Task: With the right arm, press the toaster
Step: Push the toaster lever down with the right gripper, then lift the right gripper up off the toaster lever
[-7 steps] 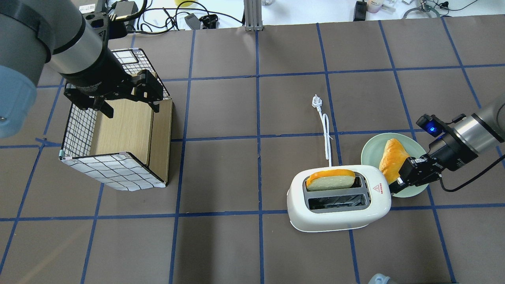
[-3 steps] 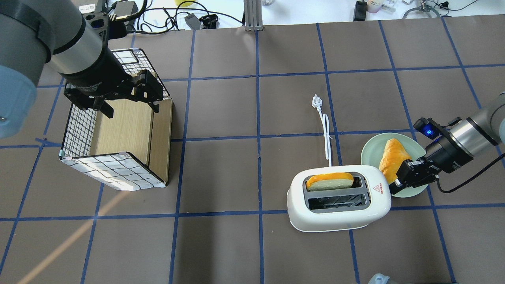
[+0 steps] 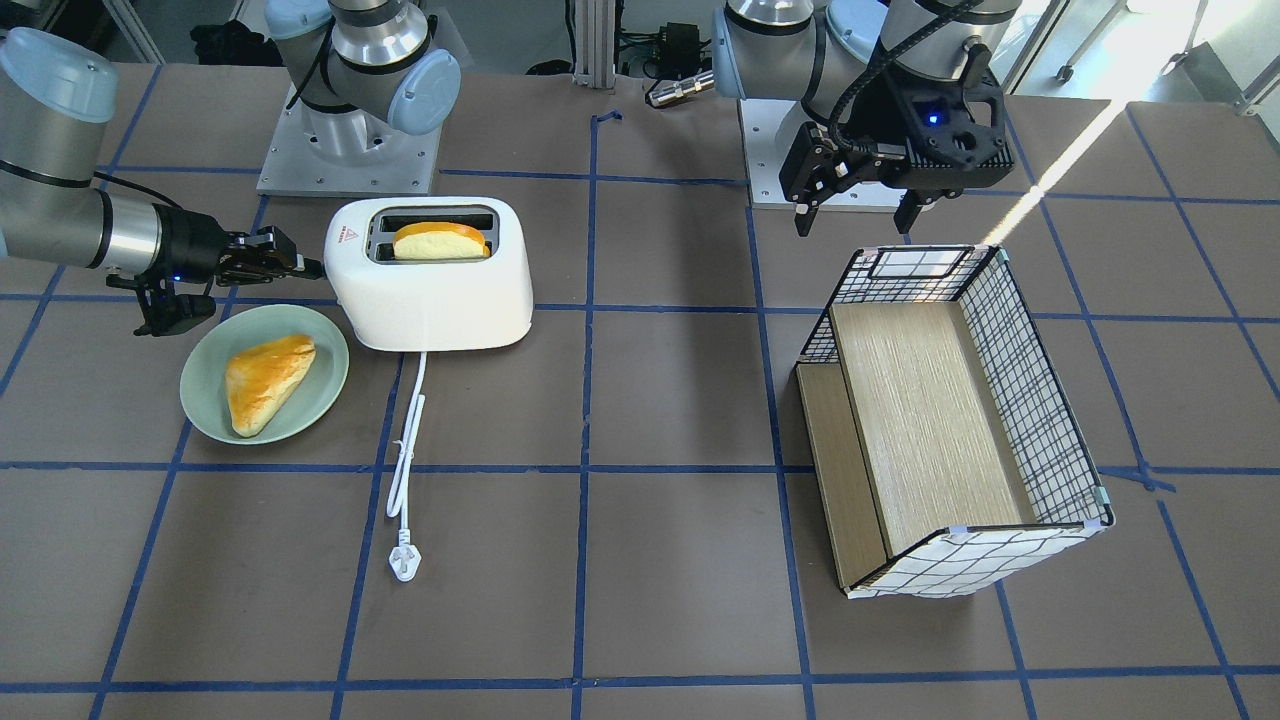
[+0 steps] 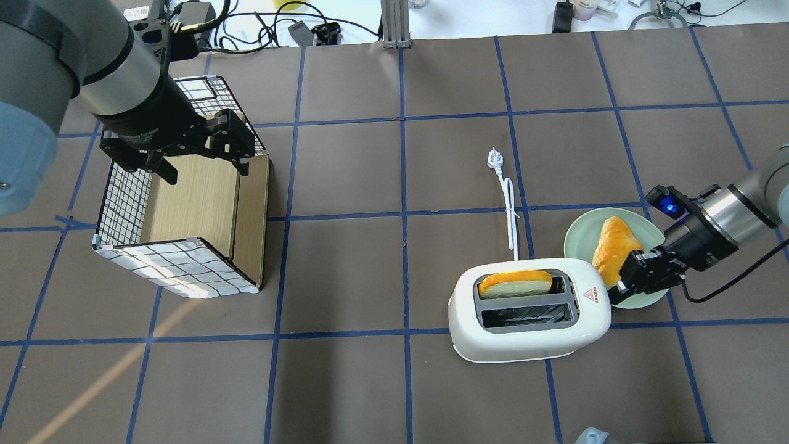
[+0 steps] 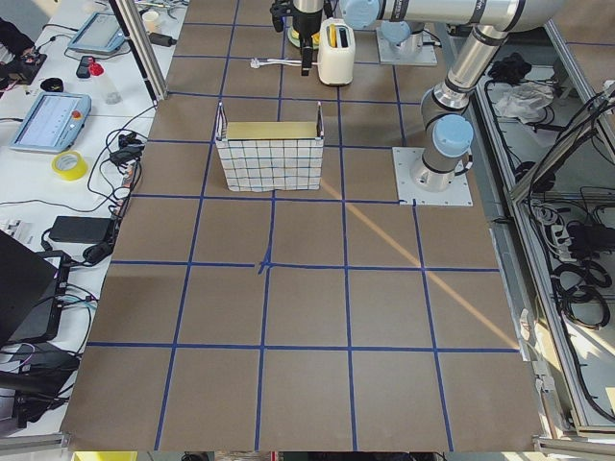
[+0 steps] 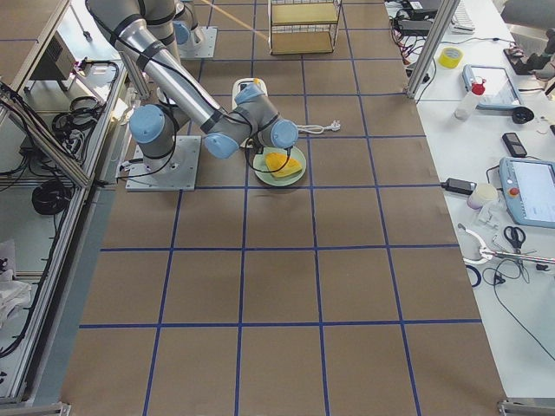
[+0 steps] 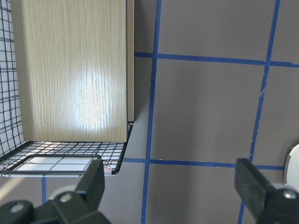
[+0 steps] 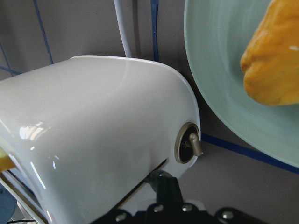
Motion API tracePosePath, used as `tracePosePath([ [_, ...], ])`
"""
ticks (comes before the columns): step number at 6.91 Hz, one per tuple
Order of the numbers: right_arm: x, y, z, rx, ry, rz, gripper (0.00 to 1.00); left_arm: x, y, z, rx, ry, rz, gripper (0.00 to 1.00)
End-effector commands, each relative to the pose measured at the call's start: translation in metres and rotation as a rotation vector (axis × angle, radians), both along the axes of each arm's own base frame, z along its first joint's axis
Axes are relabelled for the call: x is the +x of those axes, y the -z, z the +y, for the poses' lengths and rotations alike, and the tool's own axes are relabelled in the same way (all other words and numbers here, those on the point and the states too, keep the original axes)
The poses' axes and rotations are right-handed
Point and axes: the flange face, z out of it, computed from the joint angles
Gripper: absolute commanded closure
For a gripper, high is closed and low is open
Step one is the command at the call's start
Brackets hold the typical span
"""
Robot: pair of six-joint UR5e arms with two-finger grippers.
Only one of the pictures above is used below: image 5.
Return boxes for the teach pendant tablet near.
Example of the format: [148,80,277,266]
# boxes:
[9,92,91,154]

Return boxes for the black small bowl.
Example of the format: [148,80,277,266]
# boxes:
[40,77,64,92]

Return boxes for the black power adapter brick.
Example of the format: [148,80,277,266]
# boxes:
[49,216,113,244]

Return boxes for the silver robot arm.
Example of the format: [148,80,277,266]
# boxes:
[270,0,324,77]
[340,0,564,192]

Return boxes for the yellow tape roll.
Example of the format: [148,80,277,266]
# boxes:
[51,151,88,182]

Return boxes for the white toaster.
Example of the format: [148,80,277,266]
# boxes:
[317,17,356,86]

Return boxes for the paper cup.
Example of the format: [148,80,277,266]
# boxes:
[142,11,160,33]

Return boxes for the teach pendant tablet far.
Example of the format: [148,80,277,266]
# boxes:
[67,12,125,55]

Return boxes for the aluminium frame post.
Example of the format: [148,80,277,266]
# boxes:
[110,0,167,104]

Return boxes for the black wire mesh basket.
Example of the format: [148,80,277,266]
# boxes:
[215,104,325,192]

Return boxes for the red capped clear bottle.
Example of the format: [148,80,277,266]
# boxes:
[88,58,122,105]

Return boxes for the white toaster power cable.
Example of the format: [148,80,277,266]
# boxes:
[250,57,322,69]

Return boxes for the black laptop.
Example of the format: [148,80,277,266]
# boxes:
[1,232,69,346]

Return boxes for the teach pendant tablet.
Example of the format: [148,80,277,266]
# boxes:
[67,12,125,55]
[9,92,91,154]

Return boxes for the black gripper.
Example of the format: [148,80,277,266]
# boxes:
[270,0,323,77]

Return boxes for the black coiled cables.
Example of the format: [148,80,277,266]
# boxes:
[550,258,611,330]

